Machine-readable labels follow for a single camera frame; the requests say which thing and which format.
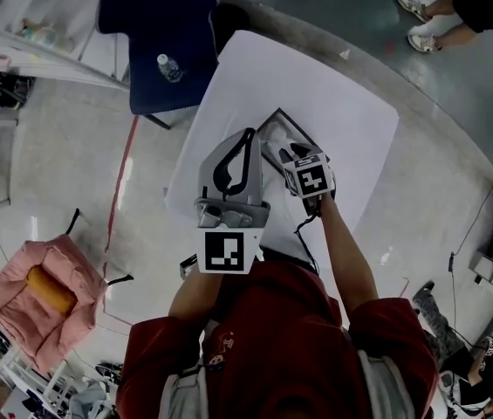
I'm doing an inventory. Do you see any white shelving unit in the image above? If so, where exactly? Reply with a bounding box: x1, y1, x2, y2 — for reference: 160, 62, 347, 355
0, 0, 130, 91

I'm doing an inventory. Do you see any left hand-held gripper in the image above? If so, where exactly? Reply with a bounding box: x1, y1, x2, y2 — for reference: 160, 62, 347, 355
193, 127, 271, 275

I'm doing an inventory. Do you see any black bag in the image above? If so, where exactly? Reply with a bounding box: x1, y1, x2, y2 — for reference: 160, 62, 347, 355
0, 71, 37, 112

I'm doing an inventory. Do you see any grey backpack strap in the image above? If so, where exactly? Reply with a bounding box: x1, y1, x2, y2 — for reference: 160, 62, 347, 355
158, 320, 221, 419
356, 347, 421, 419

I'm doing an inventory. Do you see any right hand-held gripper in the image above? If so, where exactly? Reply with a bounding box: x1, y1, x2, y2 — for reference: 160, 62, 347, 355
277, 141, 338, 216

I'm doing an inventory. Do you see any white item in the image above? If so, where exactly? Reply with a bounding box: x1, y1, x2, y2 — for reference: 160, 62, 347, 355
266, 119, 298, 148

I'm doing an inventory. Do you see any pink cushioned armchair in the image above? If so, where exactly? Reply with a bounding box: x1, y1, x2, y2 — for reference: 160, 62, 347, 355
0, 207, 134, 375

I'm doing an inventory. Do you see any person's right forearm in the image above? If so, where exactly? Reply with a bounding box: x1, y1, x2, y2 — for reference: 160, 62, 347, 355
317, 191, 380, 314

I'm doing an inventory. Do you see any black-framed box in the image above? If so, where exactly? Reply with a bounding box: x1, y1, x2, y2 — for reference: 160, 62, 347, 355
256, 107, 319, 178

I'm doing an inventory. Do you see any person's red shirt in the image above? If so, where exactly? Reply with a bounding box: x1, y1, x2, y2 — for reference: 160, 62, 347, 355
114, 258, 442, 419

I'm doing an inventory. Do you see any black round stool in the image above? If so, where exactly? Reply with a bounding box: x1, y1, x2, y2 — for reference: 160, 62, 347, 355
208, 3, 252, 57

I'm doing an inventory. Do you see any clear plastic water bottle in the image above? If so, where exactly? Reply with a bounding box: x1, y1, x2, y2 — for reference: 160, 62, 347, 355
155, 52, 185, 83

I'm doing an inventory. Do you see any dark blue chair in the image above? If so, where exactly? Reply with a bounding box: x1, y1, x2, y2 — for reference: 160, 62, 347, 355
96, 0, 222, 120

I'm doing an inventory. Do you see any person's left forearm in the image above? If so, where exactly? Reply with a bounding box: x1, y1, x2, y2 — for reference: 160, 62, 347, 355
168, 270, 226, 323

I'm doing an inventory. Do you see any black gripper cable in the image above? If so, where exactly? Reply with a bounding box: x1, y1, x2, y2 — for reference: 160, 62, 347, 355
293, 198, 322, 275

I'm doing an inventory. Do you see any orange cylindrical pillow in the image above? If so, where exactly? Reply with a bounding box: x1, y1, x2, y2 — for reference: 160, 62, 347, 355
26, 264, 78, 317

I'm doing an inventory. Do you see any thin floor cable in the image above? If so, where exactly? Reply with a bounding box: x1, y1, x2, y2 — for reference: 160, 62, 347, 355
447, 41, 493, 274

